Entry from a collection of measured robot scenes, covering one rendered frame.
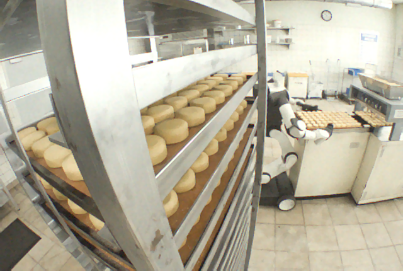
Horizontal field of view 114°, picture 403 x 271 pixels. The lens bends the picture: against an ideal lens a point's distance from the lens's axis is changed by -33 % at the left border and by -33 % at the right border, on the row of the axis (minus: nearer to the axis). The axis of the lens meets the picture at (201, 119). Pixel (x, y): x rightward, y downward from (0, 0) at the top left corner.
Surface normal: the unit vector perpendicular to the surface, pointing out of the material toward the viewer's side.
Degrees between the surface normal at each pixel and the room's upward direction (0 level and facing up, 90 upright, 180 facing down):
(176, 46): 90
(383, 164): 90
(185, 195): 0
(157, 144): 0
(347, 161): 90
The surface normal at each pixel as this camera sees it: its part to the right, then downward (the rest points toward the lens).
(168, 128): -0.09, -0.92
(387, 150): -0.18, 0.39
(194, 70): 0.91, 0.08
